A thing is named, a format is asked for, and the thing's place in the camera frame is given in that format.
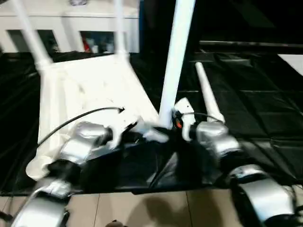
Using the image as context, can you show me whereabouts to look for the black mat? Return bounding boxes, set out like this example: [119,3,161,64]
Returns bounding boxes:
[0,50,303,194]

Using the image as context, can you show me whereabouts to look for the white plastic table leg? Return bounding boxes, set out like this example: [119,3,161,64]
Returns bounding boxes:
[158,0,196,129]
[195,61,226,124]
[113,0,130,61]
[9,0,53,70]

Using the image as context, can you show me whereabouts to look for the white flat board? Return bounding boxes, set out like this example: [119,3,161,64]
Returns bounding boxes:
[277,54,303,77]

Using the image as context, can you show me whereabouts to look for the white cabinet with glass doors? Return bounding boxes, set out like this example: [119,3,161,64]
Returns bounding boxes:
[0,0,141,53]

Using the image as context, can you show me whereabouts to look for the dark metal rail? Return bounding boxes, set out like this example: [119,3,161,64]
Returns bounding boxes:
[199,41,303,52]

